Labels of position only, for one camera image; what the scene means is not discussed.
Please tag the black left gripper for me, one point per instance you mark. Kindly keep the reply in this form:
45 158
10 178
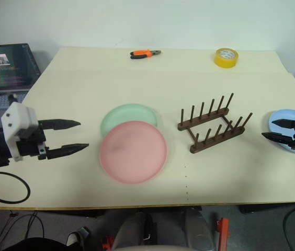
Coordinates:
31 145

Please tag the red plastic plate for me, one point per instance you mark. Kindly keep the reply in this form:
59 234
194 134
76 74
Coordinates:
134 154

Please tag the wooden dish rack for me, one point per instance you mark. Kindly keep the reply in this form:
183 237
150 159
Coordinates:
207 121

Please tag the blue plastic plate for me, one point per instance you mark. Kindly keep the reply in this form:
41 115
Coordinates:
281 115

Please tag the green plastic plate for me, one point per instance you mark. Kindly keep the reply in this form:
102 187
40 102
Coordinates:
129 115

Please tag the yellow tape roll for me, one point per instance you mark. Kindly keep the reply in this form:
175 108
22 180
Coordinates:
226 61

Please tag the open grey laptop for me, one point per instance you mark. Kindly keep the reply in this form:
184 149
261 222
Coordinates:
6 68

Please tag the grey foot pedal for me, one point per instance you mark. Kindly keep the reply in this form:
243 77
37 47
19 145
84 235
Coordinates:
75 236

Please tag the black rounded floor object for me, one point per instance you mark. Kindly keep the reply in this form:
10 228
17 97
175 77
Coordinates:
32 245

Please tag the small red floor object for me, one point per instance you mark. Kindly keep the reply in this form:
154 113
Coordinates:
107 241

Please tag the grey rounded shape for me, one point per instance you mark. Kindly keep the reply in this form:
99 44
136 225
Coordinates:
129 230
198 230

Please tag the orange black pliers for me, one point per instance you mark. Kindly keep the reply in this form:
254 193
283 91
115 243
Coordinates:
142 54

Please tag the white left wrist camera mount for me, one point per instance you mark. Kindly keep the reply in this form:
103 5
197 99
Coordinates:
14 123

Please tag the black table frame bar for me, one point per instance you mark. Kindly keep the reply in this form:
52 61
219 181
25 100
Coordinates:
265 209

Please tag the orange metal post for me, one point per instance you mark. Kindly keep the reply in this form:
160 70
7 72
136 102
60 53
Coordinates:
223 235

